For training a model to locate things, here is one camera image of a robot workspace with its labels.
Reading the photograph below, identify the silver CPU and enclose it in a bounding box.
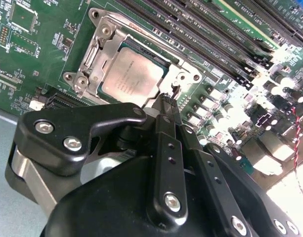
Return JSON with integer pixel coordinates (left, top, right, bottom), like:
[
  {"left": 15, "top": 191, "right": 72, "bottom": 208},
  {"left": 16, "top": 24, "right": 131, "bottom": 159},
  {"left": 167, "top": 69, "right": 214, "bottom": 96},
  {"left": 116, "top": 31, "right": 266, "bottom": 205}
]
[{"left": 96, "top": 46, "right": 171, "bottom": 104}]

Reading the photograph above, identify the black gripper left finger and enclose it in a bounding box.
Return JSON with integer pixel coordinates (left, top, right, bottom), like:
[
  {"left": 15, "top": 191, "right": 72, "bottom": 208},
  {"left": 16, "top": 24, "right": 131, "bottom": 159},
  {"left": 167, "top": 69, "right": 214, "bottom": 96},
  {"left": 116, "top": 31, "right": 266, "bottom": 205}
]
[{"left": 6, "top": 93, "right": 189, "bottom": 228}]

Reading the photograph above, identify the metal socket cover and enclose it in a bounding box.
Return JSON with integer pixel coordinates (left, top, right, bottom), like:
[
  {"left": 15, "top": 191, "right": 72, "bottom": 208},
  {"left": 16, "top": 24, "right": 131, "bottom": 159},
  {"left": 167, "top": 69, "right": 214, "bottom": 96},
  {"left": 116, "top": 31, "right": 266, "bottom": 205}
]
[{"left": 78, "top": 32, "right": 191, "bottom": 104}]

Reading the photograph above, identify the metal locking lever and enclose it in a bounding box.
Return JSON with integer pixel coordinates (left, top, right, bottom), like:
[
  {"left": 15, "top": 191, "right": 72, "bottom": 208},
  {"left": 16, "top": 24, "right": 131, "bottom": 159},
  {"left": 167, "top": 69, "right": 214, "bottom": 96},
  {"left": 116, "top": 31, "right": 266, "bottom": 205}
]
[
  {"left": 170, "top": 81, "right": 180, "bottom": 99},
  {"left": 79, "top": 41, "right": 97, "bottom": 74}
]

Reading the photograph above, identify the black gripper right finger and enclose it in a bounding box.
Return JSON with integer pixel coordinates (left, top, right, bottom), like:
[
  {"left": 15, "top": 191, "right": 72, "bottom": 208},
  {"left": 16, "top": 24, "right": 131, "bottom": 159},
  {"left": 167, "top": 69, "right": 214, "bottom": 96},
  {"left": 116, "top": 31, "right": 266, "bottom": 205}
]
[{"left": 170, "top": 98, "right": 302, "bottom": 237}]

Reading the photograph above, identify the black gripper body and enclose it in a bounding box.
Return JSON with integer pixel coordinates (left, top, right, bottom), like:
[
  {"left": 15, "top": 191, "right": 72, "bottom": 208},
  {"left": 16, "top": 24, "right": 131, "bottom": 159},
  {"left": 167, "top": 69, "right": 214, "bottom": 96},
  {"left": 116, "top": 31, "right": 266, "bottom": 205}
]
[{"left": 41, "top": 155, "right": 232, "bottom": 237}]

